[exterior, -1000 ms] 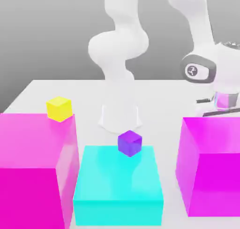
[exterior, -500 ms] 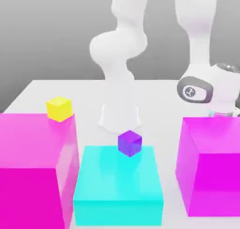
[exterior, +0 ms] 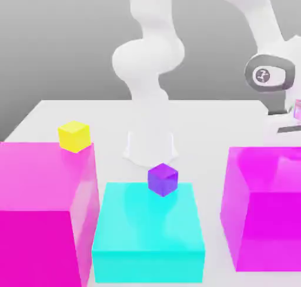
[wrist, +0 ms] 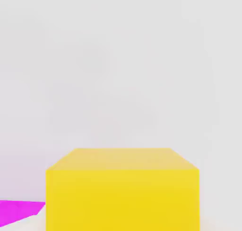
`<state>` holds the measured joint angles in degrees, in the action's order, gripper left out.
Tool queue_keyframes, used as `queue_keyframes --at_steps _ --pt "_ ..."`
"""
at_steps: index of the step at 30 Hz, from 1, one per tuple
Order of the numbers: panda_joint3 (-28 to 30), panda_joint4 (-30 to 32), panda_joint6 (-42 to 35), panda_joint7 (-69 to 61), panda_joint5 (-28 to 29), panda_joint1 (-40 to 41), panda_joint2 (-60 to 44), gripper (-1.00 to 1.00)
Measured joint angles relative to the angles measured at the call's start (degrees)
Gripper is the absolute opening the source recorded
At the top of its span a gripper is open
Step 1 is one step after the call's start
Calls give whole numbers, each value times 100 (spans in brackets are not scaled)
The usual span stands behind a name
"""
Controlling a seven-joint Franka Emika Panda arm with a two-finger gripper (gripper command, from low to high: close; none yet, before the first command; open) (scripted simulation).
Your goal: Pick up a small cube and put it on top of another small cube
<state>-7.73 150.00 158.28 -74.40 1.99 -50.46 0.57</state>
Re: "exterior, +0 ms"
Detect large cyan box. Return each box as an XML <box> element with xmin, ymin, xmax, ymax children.
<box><xmin>91</xmin><ymin>182</ymin><xmax>206</xmax><ymax>284</ymax></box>

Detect large magenta box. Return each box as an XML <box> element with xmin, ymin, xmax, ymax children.
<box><xmin>219</xmin><ymin>146</ymin><xmax>301</xmax><ymax>272</ymax></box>

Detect small yellow cube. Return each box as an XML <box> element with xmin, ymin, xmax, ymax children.
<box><xmin>57</xmin><ymin>120</ymin><xmax>92</xmax><ymax>154</ymax></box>

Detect large pink box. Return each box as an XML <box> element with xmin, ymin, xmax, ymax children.
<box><xmin>0</xmin><ymin>141</ymin><xmax>101</xmax><ymax>287</ymax></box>

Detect small purple cube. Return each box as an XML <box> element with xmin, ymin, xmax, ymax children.
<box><xmin>147</xmin><ymin>162</ymin><xmax>179</xmax><ymax>198</ymax></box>

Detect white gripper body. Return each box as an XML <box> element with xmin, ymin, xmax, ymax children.
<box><xmin>262</xmin><ymin>120</ymin><xmax>301</xmax><ymax>148</ymax></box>

